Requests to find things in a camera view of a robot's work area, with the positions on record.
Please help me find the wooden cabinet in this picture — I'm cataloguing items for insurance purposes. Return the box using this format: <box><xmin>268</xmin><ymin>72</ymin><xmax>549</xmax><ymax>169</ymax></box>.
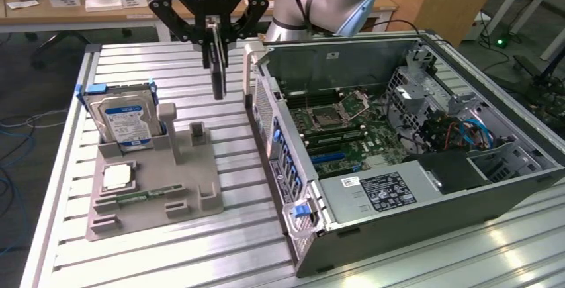
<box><xmin>365</xmin><ymin>0</ymin><xmax>507</xmax><ymax>46</ymax></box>

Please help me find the grey parts rack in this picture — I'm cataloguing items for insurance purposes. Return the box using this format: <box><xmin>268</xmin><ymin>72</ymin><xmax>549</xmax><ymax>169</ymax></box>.
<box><xmin>86</xmin><ymin>101</ymin><xmax>224</xmax><ymax>243</ymax></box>

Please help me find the CPU socket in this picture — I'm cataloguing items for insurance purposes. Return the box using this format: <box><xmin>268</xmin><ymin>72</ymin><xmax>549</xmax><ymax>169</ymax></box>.
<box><xmin>311</xmin><ymin>105</ymin><xmax>344</xmax><ymax>130</ymax></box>

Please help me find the metal socket cover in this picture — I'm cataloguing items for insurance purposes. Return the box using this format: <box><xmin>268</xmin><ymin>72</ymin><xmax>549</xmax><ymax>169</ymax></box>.
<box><xmin>336</xmin><ymin>89</ymin><xmax>373</xmax><ymax>117</ymax></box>

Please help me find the silver CPU chip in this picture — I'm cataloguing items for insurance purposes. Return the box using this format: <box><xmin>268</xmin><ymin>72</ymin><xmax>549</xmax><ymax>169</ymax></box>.
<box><xmin>102</xmin><ymin>165</ymin><xmax>135</xmax><ymax>190</ymax></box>

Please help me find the black power cable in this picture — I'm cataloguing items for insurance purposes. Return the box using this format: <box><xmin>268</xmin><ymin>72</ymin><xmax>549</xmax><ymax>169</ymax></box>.
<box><xmin>365</xmin><ymin>19</ymin><xmax>448</xmax><ymax>42</ymax></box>

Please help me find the black office chair base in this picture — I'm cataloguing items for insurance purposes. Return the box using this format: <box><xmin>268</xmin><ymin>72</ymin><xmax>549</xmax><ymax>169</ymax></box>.
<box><xmin>26</xmin><ymin>31</ymin><xmax>92</xmax><ymax>70</ymax></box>

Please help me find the blue floor cable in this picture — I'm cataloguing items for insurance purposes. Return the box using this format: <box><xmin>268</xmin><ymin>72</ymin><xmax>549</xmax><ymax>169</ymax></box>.
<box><xmin>0</xmin><ymin>125</ymin><xmax>38</xmax><ymax>256</ymax></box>

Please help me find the grey power supply unit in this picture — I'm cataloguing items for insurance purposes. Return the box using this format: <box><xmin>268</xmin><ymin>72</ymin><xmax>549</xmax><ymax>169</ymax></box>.
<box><xmin>317</xmin><ymin>160</ymin><xmax>444</xmax><ymax>231</ymax></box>

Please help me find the orange wire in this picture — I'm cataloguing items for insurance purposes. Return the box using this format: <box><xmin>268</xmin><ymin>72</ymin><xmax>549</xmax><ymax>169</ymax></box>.
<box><xmin>444</xmin><ymin>120</ymin><xmax>457</xmax><ymax>150</ymax></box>

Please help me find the blue expansion slot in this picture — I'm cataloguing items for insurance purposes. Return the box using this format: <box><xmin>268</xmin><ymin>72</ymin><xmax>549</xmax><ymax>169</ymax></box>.
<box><xmin>311</xmin><ymin>151</ymin><xmax>347</xmax><ymax>165</ymax></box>

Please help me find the metal disk bay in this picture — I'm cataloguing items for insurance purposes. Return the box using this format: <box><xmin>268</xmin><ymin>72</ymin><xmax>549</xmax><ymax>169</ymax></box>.
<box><xmin>383</xmin><ymin>41</ymin><xmax>488</xmax><ymax>127</ymax></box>

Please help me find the open black PC case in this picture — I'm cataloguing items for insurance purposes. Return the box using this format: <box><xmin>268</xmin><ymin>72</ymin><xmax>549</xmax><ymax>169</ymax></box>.
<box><xmin>244</xmin><ymin>29</ymin><xmax>565</xmax><ymax>279</ymax></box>

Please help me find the green RAM stick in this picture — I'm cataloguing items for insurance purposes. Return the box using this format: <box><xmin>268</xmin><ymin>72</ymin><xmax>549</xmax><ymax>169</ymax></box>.
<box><xmin>114</xmin><ymin>187</ymin><xmax>184</xmax><ymax>205</ymax></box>

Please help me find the hard disk with blue carrier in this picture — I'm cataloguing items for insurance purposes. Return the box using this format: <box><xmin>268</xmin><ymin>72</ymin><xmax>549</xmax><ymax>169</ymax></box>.
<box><xmin>75</xmin><ymin>77</ymin><xmax>167</xmax><ymax>154</ymax></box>

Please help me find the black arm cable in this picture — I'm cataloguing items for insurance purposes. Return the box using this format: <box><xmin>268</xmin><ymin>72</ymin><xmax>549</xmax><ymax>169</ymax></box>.
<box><xmin>287</xmin><ymin>0</ymin><xmax>316</xmax><ymax>33</ymax></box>

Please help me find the wooden desk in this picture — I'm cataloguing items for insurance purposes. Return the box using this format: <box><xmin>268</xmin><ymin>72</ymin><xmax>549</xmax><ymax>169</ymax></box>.
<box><xmin>0</xmin><ymin>0</ymin><xmax>162</xmax><ymax>42</ymax></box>
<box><xmin>156</xmin><ymin>0</ymin><xmax>399</xmax><ymax>42</ymax></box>

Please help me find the blue wire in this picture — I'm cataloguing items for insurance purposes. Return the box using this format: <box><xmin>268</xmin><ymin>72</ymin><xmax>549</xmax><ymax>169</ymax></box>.
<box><xmin>459</xmin><ymin>118</ymin><xmax>496</xmax><ymax>150</ymax></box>

